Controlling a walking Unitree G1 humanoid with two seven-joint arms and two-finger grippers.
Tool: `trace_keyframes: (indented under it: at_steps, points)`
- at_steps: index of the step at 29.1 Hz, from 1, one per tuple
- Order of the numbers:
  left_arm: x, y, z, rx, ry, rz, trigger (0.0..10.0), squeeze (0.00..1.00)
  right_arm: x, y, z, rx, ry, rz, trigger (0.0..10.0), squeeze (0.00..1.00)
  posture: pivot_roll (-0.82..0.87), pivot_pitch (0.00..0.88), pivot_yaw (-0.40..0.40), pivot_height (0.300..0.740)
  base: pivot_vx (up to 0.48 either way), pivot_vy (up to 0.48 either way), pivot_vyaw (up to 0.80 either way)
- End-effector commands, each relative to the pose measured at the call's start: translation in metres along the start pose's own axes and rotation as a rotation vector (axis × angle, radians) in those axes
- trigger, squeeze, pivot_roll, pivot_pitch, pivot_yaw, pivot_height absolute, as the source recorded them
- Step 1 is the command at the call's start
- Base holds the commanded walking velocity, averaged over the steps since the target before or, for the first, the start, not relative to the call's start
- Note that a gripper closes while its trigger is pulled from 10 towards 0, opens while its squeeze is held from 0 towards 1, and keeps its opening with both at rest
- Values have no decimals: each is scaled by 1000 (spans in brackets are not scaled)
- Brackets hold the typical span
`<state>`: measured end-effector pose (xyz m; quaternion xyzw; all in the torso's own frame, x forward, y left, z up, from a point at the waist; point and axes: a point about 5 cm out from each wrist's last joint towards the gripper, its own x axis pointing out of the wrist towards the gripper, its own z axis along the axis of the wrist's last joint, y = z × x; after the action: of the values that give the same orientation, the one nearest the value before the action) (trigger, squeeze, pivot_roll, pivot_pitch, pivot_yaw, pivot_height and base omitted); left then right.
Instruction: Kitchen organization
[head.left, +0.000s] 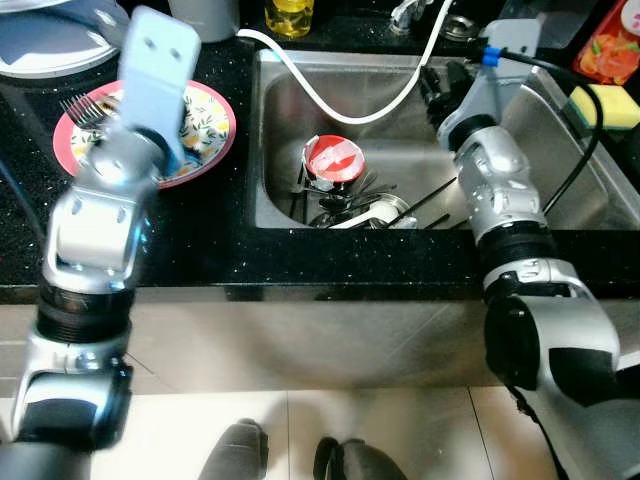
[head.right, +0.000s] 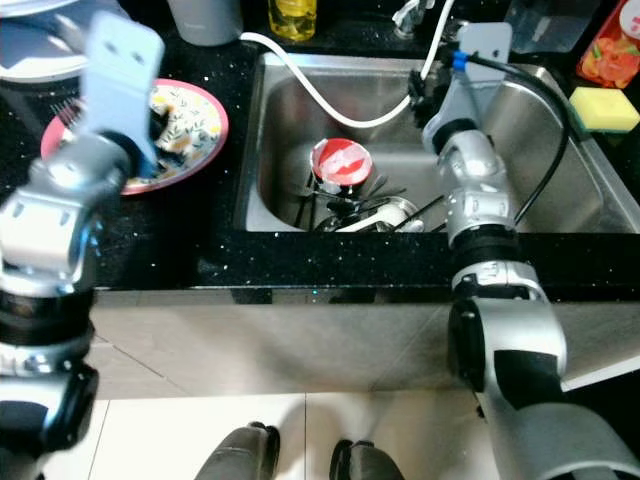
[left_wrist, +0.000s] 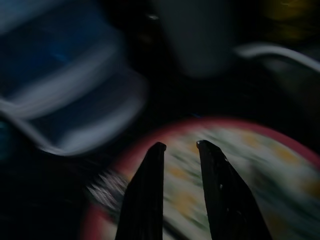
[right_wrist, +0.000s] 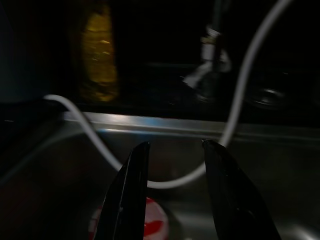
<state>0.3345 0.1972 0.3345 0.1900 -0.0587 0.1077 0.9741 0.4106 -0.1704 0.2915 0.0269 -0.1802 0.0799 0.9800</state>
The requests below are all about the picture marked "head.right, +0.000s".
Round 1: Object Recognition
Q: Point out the chrome faucet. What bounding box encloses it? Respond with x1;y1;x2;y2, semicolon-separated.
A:
394;0;447;32

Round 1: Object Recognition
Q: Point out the red lidded cup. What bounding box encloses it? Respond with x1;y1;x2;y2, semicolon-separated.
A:
309;137;374;194

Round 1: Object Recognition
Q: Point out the black chopstick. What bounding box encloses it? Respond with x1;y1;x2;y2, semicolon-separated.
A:
400;194;448;222

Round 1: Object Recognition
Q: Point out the white bowl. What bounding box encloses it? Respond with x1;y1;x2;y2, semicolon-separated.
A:
335;197;419;233

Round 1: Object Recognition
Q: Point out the stainless steel sink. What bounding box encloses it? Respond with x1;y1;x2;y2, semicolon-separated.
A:
234;51;640;237

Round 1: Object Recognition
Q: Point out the clear plastic container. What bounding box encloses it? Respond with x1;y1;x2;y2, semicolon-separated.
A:
503;0;603;53

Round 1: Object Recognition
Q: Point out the yellow liquid bottle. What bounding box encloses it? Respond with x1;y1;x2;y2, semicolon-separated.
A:
267;0;318;43

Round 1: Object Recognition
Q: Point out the yellow sponge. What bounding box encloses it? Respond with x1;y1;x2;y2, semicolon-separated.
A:
569;86;640;135

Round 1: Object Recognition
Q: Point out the red food package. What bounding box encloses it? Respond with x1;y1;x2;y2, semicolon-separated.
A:
577;0;640;90

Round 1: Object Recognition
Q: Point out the pink rimmed floral plate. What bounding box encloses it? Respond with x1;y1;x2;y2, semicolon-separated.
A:
41;78;230;197

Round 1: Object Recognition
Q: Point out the grey cup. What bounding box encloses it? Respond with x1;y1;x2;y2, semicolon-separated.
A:
164;0;244;47

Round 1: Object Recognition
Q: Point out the white round plate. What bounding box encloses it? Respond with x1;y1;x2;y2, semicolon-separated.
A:
0;0;107;84

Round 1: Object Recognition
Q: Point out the metal fork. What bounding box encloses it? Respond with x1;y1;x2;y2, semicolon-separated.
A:
50;99;88;129

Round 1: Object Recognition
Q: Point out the grey right robot foot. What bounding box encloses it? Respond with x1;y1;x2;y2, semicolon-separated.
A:
327;439;413;480

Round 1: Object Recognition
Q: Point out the grey robot foot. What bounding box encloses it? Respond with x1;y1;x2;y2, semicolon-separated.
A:
194;421;282;480
327;439;413;480

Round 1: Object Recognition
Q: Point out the grey left robot foot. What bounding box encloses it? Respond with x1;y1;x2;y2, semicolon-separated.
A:
194;421;282;480

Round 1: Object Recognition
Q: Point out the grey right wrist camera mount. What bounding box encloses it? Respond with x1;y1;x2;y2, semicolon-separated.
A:
422;22;513;141

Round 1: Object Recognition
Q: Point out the white hose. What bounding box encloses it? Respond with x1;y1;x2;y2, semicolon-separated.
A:
240;0;458;130

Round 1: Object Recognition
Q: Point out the black cable with blue tape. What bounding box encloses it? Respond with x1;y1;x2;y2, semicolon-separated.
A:
453;49;573;227

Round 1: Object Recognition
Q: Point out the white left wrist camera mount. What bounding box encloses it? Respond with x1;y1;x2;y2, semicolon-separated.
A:
82;10;167;179

